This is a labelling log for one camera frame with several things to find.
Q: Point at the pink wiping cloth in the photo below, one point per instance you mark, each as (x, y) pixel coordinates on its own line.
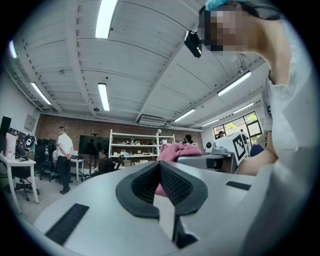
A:
(178, 151)

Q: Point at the person's right forearm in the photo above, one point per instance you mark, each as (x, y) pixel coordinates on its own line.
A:
(257, 162)

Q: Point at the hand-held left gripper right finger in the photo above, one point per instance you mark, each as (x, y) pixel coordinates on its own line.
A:
(215, 200)

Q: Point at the black wall screen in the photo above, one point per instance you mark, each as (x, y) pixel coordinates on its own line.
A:
(93, 145)

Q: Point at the small white table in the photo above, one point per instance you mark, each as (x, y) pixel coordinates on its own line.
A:
(78, 162)

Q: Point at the black monitor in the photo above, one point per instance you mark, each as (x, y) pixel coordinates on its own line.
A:
(5, 126)

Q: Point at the blue chair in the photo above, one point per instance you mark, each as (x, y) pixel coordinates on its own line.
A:
(256, 150)

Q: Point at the white storage shelf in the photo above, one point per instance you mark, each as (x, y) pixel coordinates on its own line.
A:
(140, 147)

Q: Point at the blue hair cap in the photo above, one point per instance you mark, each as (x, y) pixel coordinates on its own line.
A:
(215, 3)

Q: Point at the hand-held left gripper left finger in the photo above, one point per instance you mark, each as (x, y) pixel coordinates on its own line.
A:
(100, 215)

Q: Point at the ceiling air conditioner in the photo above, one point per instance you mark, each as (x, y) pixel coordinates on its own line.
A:
(152, 120)

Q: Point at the grey wall panel box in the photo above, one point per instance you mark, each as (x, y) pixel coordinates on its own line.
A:
(29, 122)

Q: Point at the person's head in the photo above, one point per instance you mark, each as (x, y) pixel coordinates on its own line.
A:
(232, 27)

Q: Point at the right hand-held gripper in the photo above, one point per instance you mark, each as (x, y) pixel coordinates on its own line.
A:
(225, 150)

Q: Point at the black head-mounted camera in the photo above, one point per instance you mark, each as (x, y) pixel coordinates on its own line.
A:
(193, 43)

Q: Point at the black office chair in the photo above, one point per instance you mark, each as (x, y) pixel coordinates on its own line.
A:
(23, 183)

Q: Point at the person's white shirt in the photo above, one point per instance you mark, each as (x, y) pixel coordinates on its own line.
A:
(290, 150)

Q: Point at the white desk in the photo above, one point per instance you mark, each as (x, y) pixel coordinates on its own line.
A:
(20, 162)

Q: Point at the black-framed window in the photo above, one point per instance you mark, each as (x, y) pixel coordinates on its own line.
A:
(240, 127)

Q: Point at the white box on desk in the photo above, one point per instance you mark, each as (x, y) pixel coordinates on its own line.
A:
(10, 146)

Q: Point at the ceiling light tube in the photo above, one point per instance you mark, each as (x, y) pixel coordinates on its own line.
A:
(233, 83)
(103, 97)
(40, 93)
(105, 17)
(13, 49)
(184, 115)
(243, 108)

